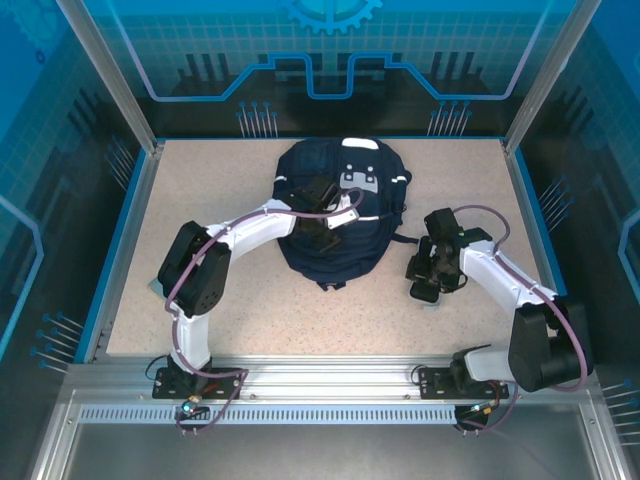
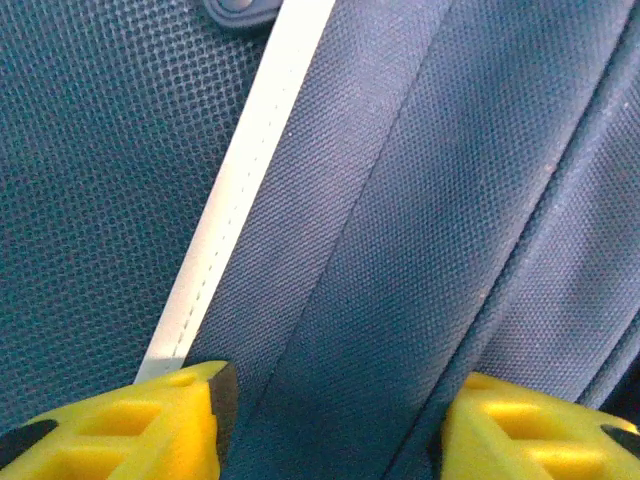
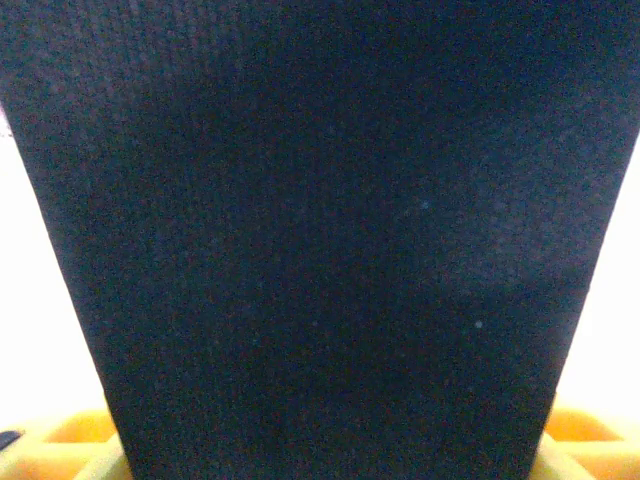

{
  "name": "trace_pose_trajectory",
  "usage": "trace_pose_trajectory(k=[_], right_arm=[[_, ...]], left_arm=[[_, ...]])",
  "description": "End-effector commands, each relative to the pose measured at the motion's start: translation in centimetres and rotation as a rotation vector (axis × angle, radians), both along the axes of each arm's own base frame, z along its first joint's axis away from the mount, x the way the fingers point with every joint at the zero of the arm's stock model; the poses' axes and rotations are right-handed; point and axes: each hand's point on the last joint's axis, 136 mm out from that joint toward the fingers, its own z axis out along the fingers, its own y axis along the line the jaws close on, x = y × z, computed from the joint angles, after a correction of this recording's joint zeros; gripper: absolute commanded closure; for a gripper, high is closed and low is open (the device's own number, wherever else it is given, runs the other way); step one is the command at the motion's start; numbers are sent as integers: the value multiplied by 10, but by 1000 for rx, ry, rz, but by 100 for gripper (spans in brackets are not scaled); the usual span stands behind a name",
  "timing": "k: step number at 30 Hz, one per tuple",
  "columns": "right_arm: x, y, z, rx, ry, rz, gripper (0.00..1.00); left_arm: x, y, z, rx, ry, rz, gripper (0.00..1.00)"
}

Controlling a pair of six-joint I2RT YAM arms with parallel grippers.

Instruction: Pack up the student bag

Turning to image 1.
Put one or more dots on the navy blue backpack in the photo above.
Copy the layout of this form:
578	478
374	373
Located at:
360	250

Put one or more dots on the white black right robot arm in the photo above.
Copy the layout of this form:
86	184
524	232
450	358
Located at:
500	280

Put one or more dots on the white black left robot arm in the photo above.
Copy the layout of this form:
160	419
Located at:
250	232

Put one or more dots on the grey metal shelf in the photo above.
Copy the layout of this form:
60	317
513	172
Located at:
325	455

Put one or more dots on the aluminium table side rail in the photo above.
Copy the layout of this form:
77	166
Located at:
530	225
135	225

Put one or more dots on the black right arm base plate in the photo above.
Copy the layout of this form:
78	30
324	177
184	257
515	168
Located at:
430	382

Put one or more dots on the aluminium mounting rail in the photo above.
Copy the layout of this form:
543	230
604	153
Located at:
330	375

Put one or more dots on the aluminium frame post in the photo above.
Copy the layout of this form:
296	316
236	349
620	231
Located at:
115	75
545	75

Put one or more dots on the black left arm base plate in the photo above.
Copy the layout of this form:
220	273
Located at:
162	385

